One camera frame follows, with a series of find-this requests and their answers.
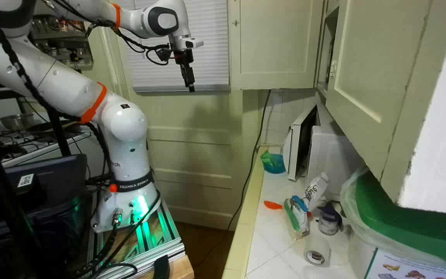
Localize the green and blue bag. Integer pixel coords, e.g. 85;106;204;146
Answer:
260;150;286;174

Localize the white window blind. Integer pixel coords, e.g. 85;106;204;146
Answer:
124;0;230;94

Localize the closed cream cabinet door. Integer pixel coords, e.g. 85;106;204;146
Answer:
229;0;324;91

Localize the white microwave door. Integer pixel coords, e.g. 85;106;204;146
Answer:
283;104;319;181

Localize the dark frying pan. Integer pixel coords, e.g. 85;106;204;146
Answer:
27;119;77;133

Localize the dark blue laptop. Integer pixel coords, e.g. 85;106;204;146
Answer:
0;153;88;210

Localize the white gas stove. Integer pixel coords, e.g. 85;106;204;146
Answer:
0;123;93;169

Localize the white microwave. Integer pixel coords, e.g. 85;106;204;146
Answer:
283;103;365;199

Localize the metal pot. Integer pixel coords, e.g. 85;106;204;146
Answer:
0;113;35;131

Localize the white squeeze pouch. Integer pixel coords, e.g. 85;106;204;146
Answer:
304;172;329;212

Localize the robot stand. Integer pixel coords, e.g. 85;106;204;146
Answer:
87;198;195;279

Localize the open cream cabinet door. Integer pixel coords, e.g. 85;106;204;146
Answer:
325;0;446;202

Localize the clear packet with clips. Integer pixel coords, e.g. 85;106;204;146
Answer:
283;195;311;238

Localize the small black box with label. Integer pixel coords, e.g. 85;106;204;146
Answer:
15;173;44;195

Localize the small jar with dark lid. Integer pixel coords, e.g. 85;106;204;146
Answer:
317;201;343;236

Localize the roll of white tape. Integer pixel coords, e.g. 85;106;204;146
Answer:
303;232;332;267

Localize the white bin with green lid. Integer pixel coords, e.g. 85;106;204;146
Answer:
340;167;446;279

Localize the cream wall cabinet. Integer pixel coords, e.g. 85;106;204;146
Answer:
228;0;446;203

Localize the wall spice rack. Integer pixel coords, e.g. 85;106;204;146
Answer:
31;15;94;71

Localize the black cable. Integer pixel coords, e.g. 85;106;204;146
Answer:
193;89;272;269

